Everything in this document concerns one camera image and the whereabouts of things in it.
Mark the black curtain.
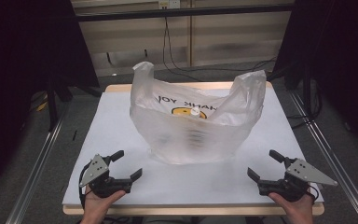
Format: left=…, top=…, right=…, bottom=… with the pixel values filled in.
left=0, top=0, right=101, bottom=200
left=271, top=0, right=358, bottom=150

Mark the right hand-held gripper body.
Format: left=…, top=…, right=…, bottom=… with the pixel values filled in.
left=256, top=158, right=339, bottom=203

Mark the translucent white plastic bag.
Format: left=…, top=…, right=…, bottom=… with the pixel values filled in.
left=129, top=61, right=268, bottom=166

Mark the white wall socket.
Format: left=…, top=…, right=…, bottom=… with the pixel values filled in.
left=158, top=0, right=182, bottom=10

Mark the black horizontal bar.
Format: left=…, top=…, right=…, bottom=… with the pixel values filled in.
left=74, top=3, right=296, bottom=22

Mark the black floor cable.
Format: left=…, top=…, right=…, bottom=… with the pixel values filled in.
left=180, top=55, right=278, bottom=75

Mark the black hanging wall cable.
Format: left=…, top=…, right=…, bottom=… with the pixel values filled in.
left=161, top=17, right=200, bottom=83

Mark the white table mat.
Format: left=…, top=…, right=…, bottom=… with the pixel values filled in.
left=62, top=88, right=324, bottom=207

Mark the person's left hand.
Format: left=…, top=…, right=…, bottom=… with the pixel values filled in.
left=80, top=186, right=127, bottom=224

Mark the black metal stand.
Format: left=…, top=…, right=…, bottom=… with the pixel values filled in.
left=45, top=73, right=103, bottom=133
left=267, top=59, right=324, bottom=130

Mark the clear bottle with white cap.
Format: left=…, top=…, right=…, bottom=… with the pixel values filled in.
left=181, top=107, right=211, bottom=148

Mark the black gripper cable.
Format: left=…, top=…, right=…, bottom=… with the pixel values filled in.
left=78, top=167, right=91, bottom=209
left=306, top=184, right=320, bottom=203

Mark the metal floor rail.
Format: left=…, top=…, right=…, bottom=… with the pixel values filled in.
left=287, top=89, right=358, bottom=224
left=5, top=102, right=73, bottom=224

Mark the person's right hand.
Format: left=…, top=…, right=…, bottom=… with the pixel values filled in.
left=268, top=190, right=315, bottom=224

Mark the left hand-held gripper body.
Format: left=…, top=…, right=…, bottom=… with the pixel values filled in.
left=78, top=153, right=134, bottom=199

